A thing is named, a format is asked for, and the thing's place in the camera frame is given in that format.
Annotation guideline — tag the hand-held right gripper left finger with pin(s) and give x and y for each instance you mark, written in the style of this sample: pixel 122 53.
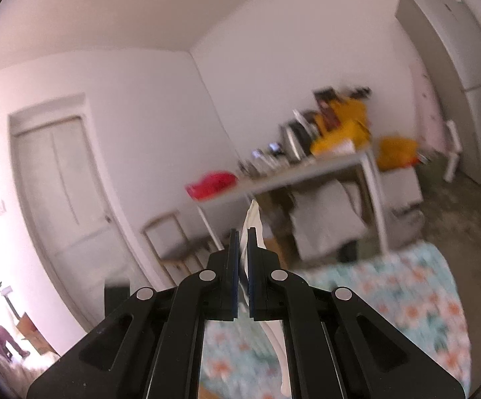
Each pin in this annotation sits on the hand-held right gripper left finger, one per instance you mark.
pixel 234 266

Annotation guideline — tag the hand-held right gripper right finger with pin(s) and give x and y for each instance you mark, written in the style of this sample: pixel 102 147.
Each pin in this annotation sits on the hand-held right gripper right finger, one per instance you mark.
pixel 252 274

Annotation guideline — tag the white rice paddle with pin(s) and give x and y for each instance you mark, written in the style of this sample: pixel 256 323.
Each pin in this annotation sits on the white rice paddle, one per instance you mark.
pixel 252 220

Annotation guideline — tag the wooden chair with dark seat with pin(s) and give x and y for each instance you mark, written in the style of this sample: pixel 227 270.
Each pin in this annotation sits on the wooden chair with dark seat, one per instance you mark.
pixel 174 241

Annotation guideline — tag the red plastic bag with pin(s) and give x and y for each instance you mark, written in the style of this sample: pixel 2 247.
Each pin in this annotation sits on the red plastic bag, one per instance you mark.
pixel 211 185

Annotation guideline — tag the grey white pillow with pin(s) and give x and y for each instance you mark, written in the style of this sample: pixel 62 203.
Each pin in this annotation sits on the grey white pillow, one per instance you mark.
pixel 327 220

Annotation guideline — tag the white curved desk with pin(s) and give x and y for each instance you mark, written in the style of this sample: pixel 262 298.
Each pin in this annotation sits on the white curved desk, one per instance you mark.
pixel 298 170

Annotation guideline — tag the steel electric kettle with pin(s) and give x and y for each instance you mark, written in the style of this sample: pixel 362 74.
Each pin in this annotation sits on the steel electric kettle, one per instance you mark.
pixel 296 141

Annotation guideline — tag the floral blue quilt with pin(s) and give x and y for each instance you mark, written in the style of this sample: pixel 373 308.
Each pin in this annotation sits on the floral blue quilt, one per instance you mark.
pixel 390 307

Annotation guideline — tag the white storage box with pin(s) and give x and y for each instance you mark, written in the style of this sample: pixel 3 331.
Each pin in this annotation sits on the white storage box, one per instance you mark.
pixel 400 189

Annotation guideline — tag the yellow bag with clutter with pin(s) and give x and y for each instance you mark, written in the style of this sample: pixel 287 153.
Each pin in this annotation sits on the yellow bag with clutter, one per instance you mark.
pixel 344 129

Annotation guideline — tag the yellow plastic bag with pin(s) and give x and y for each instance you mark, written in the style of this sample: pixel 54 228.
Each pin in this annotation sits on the yellow plastic bag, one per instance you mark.
pixel 396 153

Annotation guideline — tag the white plastic stool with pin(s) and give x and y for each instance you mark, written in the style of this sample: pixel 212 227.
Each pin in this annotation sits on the white plastic stool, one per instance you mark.
pixel 452 153

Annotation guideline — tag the pink floral rolled mat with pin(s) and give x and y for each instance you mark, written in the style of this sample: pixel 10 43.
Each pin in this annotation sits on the pink floral rolled mat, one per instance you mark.
pixel 425 108

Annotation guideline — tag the silver refrigerator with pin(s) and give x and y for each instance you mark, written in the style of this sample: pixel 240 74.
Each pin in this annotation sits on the silver refrigerator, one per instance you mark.
pixel 456 70

